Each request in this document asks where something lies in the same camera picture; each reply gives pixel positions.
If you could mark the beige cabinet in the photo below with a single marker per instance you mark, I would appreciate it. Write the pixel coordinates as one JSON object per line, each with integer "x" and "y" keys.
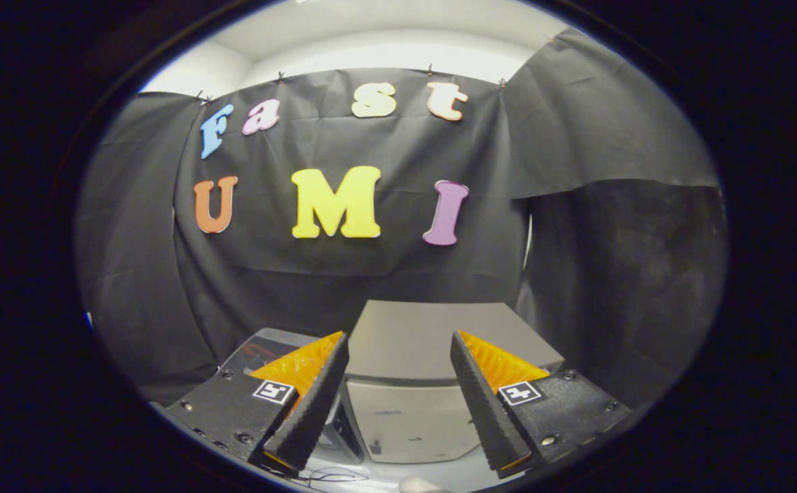
{"x": 405, "y": 342}

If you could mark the black backdrop cloth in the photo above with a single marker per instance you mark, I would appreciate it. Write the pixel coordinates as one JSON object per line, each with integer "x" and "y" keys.
{"x": 268, "y": 260}

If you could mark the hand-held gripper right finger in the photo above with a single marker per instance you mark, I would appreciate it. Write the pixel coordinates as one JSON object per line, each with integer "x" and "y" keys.
{"x": 484, "y": 411}

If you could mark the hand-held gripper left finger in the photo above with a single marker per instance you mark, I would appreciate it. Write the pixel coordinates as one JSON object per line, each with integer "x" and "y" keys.
{"x": 313, "y": 411}

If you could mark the grey washing machine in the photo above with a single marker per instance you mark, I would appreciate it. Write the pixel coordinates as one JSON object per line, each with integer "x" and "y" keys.
{"x": 347, "y": 438}

